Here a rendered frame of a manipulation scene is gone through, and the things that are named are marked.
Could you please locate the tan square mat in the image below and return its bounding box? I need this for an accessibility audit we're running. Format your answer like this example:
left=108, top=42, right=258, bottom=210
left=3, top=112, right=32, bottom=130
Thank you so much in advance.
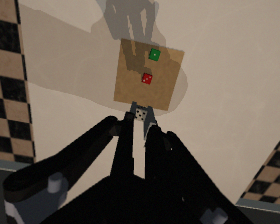
left=113, top=38, right=185, bottom=111

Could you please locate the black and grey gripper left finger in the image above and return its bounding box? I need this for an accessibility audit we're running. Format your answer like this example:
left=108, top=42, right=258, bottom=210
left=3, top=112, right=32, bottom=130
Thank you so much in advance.
left=3, top=101, right=137, bottom=224

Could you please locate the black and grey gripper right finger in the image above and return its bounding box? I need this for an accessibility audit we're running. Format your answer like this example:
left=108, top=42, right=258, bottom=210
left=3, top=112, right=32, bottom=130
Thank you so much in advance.
left=143, top=106, right=254, bottom=224

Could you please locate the green die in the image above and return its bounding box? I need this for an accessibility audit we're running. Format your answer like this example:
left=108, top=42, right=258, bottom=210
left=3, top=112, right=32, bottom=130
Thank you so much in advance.
left=149, top=48, right=161, bottom=61

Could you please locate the red die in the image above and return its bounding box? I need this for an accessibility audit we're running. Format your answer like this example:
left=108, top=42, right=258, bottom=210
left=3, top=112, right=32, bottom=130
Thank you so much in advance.
left=142, top=73, right=153, bottom=84

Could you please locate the beige die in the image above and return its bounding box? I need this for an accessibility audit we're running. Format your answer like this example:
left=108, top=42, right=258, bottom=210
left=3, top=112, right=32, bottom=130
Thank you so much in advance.
left=135, top=105, right=147, bottom=122

